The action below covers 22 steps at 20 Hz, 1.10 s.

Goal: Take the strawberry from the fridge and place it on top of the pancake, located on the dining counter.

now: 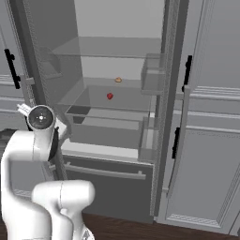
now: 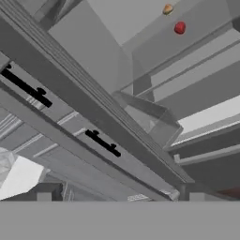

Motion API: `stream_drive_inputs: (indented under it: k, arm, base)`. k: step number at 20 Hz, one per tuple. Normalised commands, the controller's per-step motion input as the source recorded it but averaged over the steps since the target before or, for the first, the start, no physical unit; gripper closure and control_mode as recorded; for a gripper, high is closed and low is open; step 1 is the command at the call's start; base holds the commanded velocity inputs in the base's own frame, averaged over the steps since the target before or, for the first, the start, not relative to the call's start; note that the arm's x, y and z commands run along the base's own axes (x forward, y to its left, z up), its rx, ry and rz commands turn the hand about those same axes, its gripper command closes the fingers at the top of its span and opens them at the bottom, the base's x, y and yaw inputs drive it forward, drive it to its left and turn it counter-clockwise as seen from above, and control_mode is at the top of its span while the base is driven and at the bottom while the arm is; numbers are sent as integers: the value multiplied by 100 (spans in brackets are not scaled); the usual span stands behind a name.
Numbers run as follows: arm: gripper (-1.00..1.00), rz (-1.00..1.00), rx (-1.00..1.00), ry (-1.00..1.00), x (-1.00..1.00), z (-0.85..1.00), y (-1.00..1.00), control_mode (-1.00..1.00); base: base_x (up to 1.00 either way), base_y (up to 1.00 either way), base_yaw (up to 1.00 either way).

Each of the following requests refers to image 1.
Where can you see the grey fridge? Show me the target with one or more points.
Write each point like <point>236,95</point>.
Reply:
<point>118,18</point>

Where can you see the grey fridge door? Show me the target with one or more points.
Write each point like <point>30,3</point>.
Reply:
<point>47,28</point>
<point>170,62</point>

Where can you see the tan bread roll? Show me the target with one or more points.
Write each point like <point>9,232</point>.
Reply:
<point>118,80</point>

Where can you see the dark grey freezer drawer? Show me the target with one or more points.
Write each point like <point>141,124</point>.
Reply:
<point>125,197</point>

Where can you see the clear fridge crisper drawer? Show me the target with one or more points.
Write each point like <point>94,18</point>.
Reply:
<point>106,134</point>

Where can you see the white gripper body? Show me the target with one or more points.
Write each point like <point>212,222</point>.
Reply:
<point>23,109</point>

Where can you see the glass fridge shelf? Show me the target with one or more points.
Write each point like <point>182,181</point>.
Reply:
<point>131,93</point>
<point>109,47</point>

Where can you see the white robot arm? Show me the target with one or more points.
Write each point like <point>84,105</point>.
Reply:
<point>22,175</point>

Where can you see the clear fridge door bin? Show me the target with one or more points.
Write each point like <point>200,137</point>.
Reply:
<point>147,140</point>
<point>50,64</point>
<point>153,78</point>

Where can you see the red strawberry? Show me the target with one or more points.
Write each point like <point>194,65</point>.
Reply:
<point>109,96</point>

